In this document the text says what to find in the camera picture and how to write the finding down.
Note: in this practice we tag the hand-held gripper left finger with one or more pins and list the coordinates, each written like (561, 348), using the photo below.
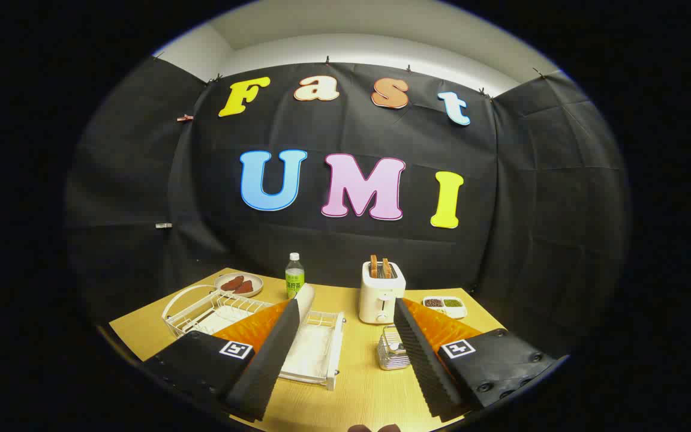
(261, 372)

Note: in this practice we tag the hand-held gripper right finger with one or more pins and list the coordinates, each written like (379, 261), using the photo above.
(426, 372)

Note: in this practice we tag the white divided bean dish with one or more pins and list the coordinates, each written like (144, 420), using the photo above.
(462, 312)

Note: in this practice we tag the small beige sausage plate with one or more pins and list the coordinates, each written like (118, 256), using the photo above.
(255, 282)

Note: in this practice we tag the red sausage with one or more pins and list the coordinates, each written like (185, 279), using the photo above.
(245, 287)
(231, 283)

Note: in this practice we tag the white toaster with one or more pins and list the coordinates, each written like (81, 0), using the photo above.
(378, 300)

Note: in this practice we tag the green label drink bottle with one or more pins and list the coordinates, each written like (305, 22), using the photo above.
(294, 282)

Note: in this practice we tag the toasted bread slice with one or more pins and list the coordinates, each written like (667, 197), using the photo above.
(386, 268)
(373, 267)

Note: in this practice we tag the black backdrop cloth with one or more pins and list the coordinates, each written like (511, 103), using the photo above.
(351, 246)

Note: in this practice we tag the red clip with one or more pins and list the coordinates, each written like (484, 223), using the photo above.
(185, 118)

